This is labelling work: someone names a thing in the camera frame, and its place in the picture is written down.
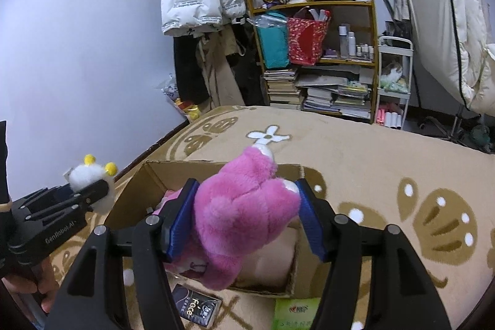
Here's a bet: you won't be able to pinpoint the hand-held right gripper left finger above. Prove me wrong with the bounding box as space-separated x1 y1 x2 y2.
42 177 202 330

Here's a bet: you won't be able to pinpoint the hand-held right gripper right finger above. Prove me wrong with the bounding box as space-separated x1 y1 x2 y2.
295 177 453 330

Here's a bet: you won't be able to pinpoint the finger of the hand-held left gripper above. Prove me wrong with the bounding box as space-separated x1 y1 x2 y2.
15 185 78 207
73 179 109 212

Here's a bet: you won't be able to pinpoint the white plush doll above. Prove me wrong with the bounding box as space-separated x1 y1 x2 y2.
64 154 118 212

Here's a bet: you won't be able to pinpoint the cardboard box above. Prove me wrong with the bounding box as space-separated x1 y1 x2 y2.
104 159 323 298

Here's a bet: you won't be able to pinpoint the pale pink plush cube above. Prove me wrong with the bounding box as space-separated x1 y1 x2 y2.
236 227 298 286

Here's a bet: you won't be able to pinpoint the pink plush bear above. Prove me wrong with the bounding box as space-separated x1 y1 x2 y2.
162 144 302 290

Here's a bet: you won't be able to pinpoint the person's left forearm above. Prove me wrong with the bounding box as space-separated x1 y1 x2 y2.
19 295 47 330

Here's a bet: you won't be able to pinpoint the person's left hand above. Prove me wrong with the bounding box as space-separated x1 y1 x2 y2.
2 260 60 313

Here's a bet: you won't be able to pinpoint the black packet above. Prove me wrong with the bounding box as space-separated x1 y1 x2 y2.
171 284 223 328

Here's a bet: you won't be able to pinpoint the green tissue packet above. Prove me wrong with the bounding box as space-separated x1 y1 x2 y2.
273 297 321 330

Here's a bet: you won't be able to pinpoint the gold red packaging pile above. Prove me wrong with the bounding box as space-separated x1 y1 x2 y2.
162 73 202 120

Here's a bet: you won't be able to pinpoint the pile of magazines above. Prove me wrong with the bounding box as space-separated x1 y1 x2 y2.
302 77 374 120

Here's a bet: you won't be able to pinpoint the pink white rolls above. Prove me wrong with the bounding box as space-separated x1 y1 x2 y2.
377 104 403 127

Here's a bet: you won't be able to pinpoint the stack of books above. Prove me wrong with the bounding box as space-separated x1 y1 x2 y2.
264 69 304 109

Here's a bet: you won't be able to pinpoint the black hanging coat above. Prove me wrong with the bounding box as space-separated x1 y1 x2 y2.
173 32 211 110

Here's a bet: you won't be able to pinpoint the beige hanging coat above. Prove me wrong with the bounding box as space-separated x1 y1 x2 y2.
195 30 246 108

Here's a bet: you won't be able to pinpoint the dark hanging garment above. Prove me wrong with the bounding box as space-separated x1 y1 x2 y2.
228 21 267 106

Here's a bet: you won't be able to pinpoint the white green plush toy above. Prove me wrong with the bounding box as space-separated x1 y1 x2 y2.
381 61 408 89

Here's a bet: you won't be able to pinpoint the metal drying rack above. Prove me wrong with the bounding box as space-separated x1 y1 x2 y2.
421 104 468 141

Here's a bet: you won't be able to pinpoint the red gift bag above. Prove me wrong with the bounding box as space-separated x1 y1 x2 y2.
286 11 331 66

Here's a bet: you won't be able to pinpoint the row of cosmetic bottles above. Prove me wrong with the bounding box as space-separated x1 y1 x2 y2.
338 24 376 60

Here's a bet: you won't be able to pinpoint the teal bag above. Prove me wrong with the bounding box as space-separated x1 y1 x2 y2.
255 13 291 70

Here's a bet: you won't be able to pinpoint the dark green object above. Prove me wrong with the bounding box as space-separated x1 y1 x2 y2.
466 123 493 151

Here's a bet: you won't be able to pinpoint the white trolley cart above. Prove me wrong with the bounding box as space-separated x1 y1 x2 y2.
375 36 414 130

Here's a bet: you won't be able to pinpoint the wooden shelf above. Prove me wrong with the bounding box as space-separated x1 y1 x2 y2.
242 0 381 126

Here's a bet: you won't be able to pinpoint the white quilt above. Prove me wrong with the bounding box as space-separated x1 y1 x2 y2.
390 0 495 112

